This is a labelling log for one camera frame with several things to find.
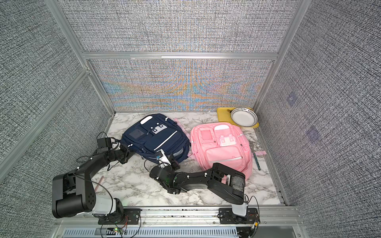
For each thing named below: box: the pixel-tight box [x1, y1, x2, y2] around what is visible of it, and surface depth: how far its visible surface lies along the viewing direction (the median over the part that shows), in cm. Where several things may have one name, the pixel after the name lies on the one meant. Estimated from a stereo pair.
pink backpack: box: [189, 121, 267, 180], surface depth 97 cm
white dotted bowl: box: [230, 107, 258, 127], surface depth 118 cm
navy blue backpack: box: [121, 113, 191, 164], surface depth 99 cm
